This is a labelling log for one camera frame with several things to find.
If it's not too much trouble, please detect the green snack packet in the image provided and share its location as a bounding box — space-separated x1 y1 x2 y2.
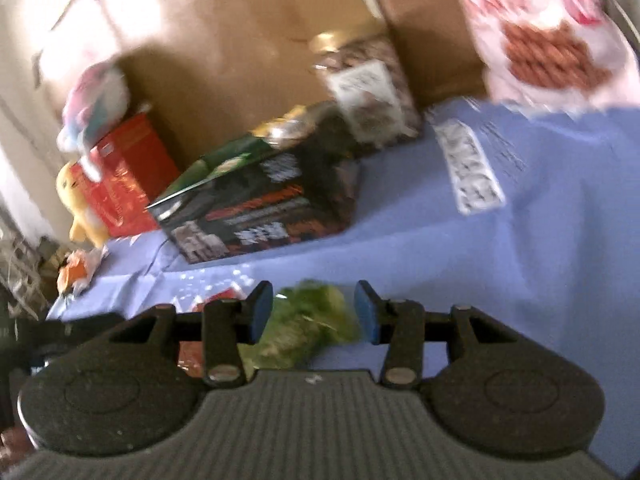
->
239 280 361 368

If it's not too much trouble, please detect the black snack box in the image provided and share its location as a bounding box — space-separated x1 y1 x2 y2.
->
145 102 363 265

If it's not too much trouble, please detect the red gift box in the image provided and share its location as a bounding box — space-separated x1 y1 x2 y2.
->
69 112 182 239

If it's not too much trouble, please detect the yellow plush toy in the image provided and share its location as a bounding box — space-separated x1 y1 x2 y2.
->
56 162 109 249

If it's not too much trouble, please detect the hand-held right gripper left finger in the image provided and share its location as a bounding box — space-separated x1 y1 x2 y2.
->
107 281 274 389

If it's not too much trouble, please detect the white printed paper strip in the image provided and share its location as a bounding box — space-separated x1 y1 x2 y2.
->
434 119 507 215

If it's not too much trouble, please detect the red snack packet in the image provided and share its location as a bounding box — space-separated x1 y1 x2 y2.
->
174 285 251 377

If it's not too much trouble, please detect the large pink snack bag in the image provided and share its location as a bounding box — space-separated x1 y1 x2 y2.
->
430 0 640 115

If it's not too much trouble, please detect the glass jar of nuts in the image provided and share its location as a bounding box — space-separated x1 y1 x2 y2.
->
307 32 422 147

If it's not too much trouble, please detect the white and blue plush toy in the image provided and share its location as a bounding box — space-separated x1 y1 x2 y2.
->
56 60 153 181

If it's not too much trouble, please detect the orange snack packet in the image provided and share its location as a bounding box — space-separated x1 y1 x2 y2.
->
56 249 110 297

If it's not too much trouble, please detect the large cardboard box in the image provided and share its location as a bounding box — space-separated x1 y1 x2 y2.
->
112 0 401 163

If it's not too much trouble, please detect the brown rounded chair back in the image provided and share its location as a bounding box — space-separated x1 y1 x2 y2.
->
374 0 493 108

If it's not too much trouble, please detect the pale woven basket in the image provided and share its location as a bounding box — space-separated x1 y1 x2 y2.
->
0 225 58 313

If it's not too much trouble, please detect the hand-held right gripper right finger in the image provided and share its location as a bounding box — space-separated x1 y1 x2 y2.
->
354 281 508 389

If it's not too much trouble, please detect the blue bedsheet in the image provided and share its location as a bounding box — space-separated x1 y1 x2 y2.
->
45 95 640 476

